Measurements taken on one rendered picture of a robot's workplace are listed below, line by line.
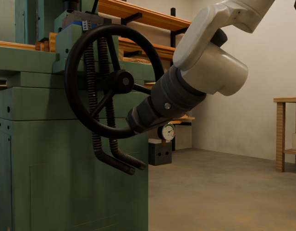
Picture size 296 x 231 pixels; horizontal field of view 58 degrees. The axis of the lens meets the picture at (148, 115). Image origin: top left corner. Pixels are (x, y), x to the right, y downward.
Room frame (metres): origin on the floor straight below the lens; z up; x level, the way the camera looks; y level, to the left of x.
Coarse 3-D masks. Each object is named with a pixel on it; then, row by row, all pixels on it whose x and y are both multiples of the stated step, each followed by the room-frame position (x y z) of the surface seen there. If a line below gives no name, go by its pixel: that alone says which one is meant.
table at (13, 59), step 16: (0, 48) 0.68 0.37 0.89; (16, 48) 0.70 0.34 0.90; (0, 64) 0.68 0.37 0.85; (16, 64) 0.70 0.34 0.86; (32, 64) 0.72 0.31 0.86; (48, 64) 0.75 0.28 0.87; (64, 64) 0.68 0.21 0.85; (80, 64) 0.70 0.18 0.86; (96, 64) 0.73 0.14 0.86; (112, 64) 0.76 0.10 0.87; (128, 64) 0.90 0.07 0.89; (144, 64) 0.94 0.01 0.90; (144, 80) 0.94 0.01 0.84
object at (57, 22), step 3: (63, 12) 0.92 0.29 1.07; (66, 12) 0.89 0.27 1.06; (60, 15) 0.94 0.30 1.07; (63, 15) 0.92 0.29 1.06; (57, 18) 0.97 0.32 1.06; (60, 18) 0.94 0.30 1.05; (63, 18) 0.92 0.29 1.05; (54, 21) 0.99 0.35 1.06; (57, 21) 0.97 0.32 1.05; (60, 21) 0.94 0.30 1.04; (54, 24) 1.00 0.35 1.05; (57, 24) 0.97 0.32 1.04; (60, 24) 0.94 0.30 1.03; (54, 27) 1.00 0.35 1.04; (57, 27) 0.97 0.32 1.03; (54, 30) 1.00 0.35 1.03; (57, 30) 0.97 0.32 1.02
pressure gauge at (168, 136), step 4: (168, 124) 0.93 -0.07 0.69; (172, 124) 0.93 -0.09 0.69; (160, 128) 0.92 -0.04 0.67; (164, 128) 0.92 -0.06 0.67; (168, 128) 0.93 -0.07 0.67; (172, 128) 0.94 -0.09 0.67; (160, 132) 0.91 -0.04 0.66; (164, 132) 0.92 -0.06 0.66; (168, 132) 0.93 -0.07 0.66; (172, 132) 0.94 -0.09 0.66; (160, 136) 0.92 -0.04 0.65; (164, 136) 0.92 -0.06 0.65; (168, 136) 0.93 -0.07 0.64; (172, 136) 0.94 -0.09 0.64; (164, 140) 0.94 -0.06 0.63; (168, 140) 0.92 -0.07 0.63; (164, 144) 0.94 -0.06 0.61
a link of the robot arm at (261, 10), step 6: (240, 0) 0.41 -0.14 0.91; (246, 0) 0.41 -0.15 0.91; (252, 0) 0.41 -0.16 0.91; (258, 0) 0.41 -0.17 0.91; (264, 0) 0.41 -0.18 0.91; (270, 0) 0.41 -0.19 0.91; (252, 6) 0.41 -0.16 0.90; (258, 6) 0.41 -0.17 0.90; (264, 6) 0.41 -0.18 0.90; (270, 6) 0.42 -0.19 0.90; (258, 12) 0.41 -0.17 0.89; (264, 12) 0.42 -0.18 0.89
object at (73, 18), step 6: (72, 12) 0.71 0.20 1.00; (78, 12) 0.71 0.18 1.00; (84, 12) 0.72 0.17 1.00; (66, 18) 0.75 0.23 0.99; (72, 18) 0.71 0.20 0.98; (78, 18) 0.71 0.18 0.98; (84, 18) 0.72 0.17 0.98; (90, 18) 0.73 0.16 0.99; (96, 18) 0.74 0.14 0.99; (102, 18) 0.75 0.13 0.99; (108, 18) 0.80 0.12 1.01; (66, 24) 0.75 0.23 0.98; (78, 24) 0.71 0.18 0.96
